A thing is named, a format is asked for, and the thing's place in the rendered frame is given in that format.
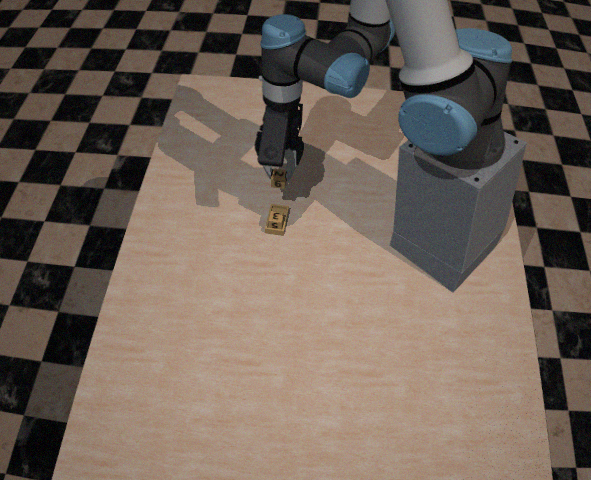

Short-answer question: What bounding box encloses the brown wooden tray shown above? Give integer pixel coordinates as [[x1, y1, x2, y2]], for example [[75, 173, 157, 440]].
[[265, 204, 289, 236]]

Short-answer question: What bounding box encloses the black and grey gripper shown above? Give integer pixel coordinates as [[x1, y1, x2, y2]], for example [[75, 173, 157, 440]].
[[255, 95, 304, 181]]

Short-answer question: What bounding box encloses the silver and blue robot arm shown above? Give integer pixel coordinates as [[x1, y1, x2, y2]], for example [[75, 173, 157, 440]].
[[258, 0, 512, 170]]

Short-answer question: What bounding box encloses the tan wooden number cube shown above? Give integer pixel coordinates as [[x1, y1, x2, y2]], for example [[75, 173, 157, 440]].
[[268, 211, 284, 229], [271, 169, 287, 189]]

